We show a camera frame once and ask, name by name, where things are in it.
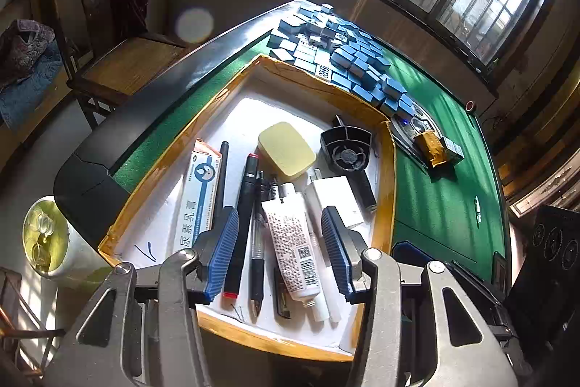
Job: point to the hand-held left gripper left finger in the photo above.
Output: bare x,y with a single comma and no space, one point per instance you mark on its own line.
222,255

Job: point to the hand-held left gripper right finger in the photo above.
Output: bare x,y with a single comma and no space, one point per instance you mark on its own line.
337,255

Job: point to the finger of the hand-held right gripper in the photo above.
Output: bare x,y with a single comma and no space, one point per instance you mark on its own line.
487,296

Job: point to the white printed tube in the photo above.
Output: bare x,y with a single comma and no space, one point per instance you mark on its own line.
290,251

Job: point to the small white tube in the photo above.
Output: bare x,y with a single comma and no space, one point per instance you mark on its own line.
334,307

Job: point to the white power adapter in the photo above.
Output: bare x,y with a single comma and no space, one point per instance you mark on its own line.
335,196

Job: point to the long white ointment box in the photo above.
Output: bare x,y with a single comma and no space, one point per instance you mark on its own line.
199,196

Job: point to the small black clear object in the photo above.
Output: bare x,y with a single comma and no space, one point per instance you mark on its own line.
283,296

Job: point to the thin black pen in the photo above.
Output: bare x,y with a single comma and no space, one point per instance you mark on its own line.
222,178

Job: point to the pen with spring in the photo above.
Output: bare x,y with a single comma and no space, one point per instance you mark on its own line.
274,187

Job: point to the black plastic fan-shaped part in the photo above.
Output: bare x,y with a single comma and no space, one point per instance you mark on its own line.
346,142

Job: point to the yellow rounded case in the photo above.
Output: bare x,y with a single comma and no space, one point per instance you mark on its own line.
285,149

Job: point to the clear gel pen black grip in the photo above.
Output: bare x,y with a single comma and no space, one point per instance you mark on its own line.
257,251

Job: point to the black marker red caps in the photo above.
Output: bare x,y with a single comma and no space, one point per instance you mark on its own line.
242,224

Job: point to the white bucket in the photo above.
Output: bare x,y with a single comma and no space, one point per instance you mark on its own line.
81,251

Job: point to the orange foil packet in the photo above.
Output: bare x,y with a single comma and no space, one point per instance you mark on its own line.
430,146

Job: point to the white round plate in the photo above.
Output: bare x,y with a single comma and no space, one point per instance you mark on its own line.
417,126

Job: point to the pile of blue mahjong tiles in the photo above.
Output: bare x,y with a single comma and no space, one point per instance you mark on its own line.
353,65

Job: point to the wooden chair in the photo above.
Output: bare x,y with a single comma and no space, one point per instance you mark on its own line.
127,69

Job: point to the floral quilted cloth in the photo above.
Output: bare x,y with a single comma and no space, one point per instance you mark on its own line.
27,51

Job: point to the dark metal frame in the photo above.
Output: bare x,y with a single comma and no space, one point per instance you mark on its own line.
18,323

